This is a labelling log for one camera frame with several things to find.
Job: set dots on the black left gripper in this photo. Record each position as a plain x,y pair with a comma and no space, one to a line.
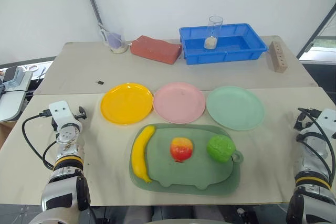
82,112

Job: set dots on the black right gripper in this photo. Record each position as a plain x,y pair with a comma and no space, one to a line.
302,123

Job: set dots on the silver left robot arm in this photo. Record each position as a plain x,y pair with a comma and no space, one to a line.
60,195

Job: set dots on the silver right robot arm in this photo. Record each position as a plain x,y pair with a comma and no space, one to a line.
309,205

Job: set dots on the yellow plastic plate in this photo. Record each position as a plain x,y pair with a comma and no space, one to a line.
126,104

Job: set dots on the green plastic plate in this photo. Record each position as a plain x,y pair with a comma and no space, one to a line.
235,108

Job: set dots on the pink plastic plate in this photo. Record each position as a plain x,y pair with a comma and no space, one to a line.
179,102

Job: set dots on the small black clip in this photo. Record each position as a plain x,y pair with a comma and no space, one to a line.
99,82

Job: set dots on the wooden block with holes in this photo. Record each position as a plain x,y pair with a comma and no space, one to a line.
277,57

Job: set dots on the yellow banana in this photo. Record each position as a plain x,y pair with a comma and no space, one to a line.
138,155

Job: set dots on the clear glass with spoon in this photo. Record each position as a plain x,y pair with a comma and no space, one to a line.
116,47

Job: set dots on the grey device with screen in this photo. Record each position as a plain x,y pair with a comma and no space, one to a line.
11,75

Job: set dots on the green bell pepper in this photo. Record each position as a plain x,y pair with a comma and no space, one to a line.
220,148

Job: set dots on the dark slanted pole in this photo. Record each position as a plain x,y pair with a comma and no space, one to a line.
315,35

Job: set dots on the red brick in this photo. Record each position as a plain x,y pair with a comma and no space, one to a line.
155,49

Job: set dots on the blue plastic bin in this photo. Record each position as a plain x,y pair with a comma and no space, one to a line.
223,53

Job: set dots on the red and yellow peach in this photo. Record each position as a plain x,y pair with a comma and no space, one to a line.
181,149

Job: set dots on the green bus-shaped cutting board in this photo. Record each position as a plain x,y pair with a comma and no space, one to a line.
189,169

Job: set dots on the dark green rectangular tray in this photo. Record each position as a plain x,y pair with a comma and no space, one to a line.
183,191

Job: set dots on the tall clear glass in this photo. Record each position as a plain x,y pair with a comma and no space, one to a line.
213,30

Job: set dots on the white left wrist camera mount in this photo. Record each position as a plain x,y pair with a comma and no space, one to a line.
62,116

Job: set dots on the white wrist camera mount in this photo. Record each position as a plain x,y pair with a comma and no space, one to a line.
328,120
62,116

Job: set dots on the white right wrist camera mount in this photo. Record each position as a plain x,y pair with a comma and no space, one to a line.
328,120

